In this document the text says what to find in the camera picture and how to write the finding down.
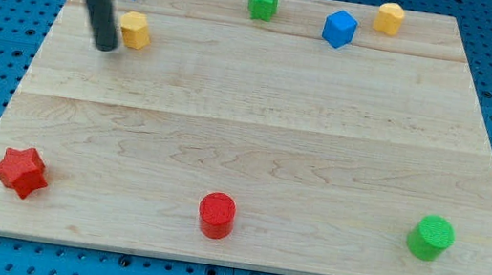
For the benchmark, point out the yellow heart block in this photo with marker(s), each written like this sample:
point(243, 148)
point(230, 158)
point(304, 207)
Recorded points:
point(389, 18)

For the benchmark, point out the blue cube block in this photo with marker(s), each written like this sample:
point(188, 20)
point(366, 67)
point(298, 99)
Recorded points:
point(339, 29)

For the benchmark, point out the green cylinder block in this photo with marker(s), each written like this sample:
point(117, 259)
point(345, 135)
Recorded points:
point(430, 237)

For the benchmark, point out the green star block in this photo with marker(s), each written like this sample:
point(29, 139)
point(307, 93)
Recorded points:
point(262, 9)

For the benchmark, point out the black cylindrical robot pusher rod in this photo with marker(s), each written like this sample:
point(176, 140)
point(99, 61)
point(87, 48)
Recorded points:
point(103, 24)

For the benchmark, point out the wooden board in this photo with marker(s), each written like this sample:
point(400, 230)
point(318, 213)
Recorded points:
point(332, 155)

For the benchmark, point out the red cylinder block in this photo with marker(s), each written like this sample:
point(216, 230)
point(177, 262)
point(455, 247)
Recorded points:
point(217, 214)

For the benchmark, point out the red star block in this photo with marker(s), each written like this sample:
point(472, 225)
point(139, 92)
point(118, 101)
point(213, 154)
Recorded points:
point(22, 171)

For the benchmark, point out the yellow hexagon block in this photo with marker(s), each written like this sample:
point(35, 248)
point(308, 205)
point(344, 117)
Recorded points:
point(135, 30)

